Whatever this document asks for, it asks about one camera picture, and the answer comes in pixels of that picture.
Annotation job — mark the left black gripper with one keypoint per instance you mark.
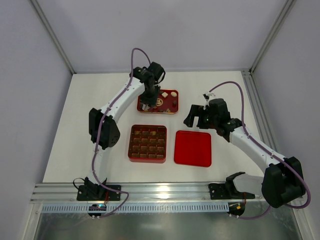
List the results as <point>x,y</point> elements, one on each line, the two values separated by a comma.
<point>148,100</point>

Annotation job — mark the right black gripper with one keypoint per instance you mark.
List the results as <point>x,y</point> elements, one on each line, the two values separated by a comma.
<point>197,117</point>

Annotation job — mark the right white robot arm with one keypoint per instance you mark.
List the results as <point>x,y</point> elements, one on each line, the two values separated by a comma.
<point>282,177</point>

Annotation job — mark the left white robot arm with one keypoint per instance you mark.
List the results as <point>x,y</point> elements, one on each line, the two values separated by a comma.
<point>104,133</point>

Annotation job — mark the white cube chocolate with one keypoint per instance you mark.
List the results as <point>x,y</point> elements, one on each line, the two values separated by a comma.
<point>164,94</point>

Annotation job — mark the cream oval chocolate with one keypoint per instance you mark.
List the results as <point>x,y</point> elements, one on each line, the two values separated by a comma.
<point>174,94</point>

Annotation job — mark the red chocolate tray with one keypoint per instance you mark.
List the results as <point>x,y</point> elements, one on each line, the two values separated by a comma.
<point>163,105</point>

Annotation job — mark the red square chocolate box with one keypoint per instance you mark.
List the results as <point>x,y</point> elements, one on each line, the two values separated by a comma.
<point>147,144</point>

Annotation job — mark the red box lid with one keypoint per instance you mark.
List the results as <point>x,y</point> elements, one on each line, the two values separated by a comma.
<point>193,148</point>

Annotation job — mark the slotted cable duct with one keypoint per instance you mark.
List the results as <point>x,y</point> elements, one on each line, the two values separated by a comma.
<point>140,207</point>

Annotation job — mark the aluminium front rail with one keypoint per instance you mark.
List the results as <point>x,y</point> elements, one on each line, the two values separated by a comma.
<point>64,192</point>

